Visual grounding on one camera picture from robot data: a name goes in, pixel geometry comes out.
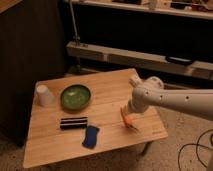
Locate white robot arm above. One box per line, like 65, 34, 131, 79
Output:
121, 75, 213, 121

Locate green bowl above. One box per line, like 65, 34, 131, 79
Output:
60, 84, 91, 110

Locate wooden folding table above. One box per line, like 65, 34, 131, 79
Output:
23, 69, 168, 168

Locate black striped rectangular box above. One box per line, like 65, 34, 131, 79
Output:
60, 117, 88, 130

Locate long grey case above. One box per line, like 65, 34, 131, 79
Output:
66, 41, 213, 80

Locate white upside-down cup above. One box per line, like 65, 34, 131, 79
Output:
36, 85, 54, 106

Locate metal pole stand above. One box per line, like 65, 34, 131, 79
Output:
69, 0, 87, 47

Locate wooden shelf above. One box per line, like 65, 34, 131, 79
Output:
63, 0, 213, 20

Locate black cables on floor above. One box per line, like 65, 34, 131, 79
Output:
177, 129, 213, 171

